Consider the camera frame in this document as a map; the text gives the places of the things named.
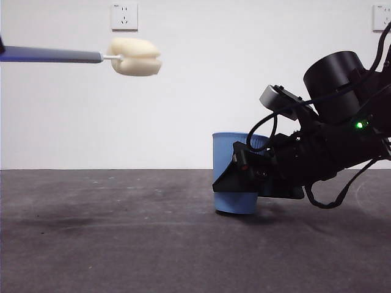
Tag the blue ribbed plastic cup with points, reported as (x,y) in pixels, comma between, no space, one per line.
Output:
(221,158)

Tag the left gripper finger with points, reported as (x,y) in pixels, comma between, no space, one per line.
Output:
(2,45)

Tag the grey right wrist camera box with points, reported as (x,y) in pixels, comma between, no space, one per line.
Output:
(275,97)

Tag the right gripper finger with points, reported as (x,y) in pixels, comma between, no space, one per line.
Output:
(284,192)
(238,183)

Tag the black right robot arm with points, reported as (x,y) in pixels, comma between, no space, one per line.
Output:
(333,79)

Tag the white wall socket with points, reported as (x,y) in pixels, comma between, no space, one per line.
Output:
(124,18)
(378,16)

